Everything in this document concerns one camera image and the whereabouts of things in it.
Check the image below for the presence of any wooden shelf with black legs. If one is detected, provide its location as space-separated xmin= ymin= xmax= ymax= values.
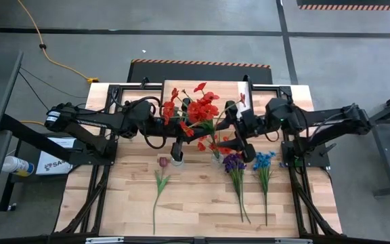
xmin=159 ymin=75 xmax=255 ymax=131

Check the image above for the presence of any diamond-pattern clear glass vase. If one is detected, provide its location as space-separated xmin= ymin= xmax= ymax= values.
xmin=211 ymin=152 xmax=225 ymax=167

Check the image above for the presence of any dark grey metal stand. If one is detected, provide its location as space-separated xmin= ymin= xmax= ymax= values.
xmin=367 ymin=86 xmax=390 ymax=198

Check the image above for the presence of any dark red artificial tulip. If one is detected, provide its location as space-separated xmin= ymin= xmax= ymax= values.
xmin=152 ymin=156 xmax=171 ymax=235

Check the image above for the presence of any black floor mat striped edge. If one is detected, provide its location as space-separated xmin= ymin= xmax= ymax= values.
xmin=296 ymin=0 xmax=390 ymax=11
xmin=127 ymin=58 xmax=274 ymax=85

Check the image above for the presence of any blue artificial flower bunch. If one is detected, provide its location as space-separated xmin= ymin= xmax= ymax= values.
xmin=252 ymin=151 xmax=277 ymax=227

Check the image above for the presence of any white cardboard box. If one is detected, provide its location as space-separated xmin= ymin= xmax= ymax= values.
xmin=35 ymin=137 xmax=77 ymax=176

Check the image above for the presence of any white spray can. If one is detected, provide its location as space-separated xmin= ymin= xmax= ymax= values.
xmin=1 ymin=155 xmax=36 ymax=178

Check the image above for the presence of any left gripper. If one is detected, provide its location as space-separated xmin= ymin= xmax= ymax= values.
xmin=147 ymin=98 xmax=216 ymax=161

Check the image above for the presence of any black metal rig frame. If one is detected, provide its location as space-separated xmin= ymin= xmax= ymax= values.
xmin=51 ymin=76 xmax=343 ymax=238

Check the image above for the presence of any red artificial flower bunch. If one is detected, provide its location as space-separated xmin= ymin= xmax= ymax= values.
xmin=162 ymin=81 xmax=247 ymax=156

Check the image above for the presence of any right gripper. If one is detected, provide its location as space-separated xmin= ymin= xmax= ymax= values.
xmin=215 ymin=100 xmax=269 ymax=163

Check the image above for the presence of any purple artificial flower bunch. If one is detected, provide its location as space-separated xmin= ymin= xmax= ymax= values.
xmin=222 ymin=152 xmax=247 ymax=223

